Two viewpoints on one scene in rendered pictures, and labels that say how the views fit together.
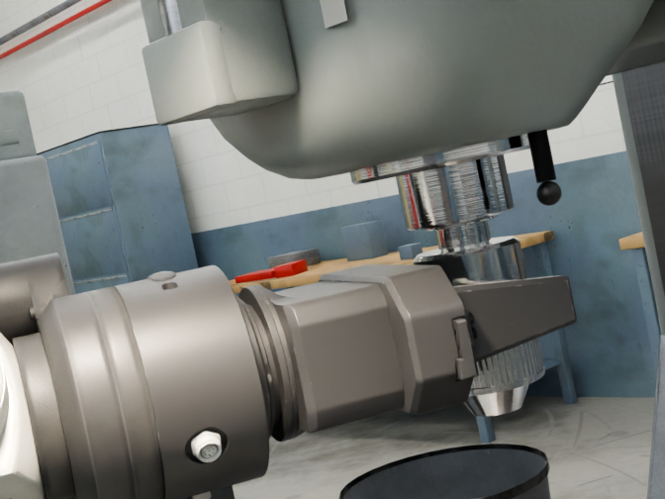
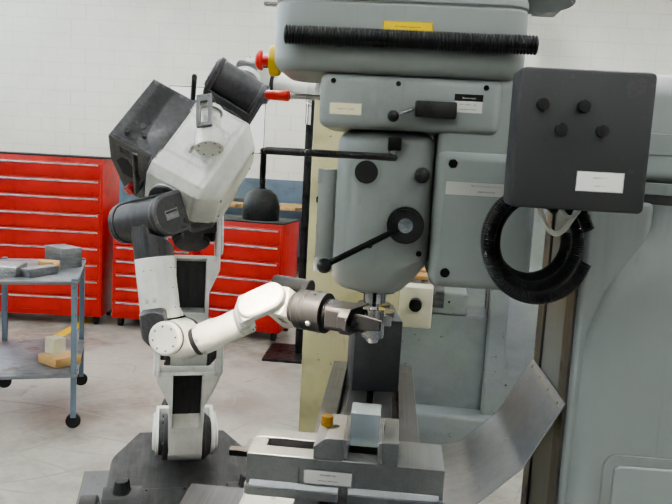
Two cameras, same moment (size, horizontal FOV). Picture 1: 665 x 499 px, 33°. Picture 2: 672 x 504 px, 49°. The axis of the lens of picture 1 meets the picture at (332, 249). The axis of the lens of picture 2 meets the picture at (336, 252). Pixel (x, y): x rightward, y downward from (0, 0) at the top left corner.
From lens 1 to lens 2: 1.26 m
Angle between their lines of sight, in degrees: 45
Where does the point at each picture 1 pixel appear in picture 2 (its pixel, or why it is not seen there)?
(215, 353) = (312, 309)
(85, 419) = (290, 311)
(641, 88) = not seen: hidden behind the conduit
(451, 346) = (343, 324)
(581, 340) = not seen: outside the picture
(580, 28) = (375, 277)
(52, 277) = (305, 285)
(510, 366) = (367, 334)
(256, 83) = not seen: hidden behind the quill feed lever
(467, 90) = (348, 282)
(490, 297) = (363, 319)
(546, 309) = (373, 326)
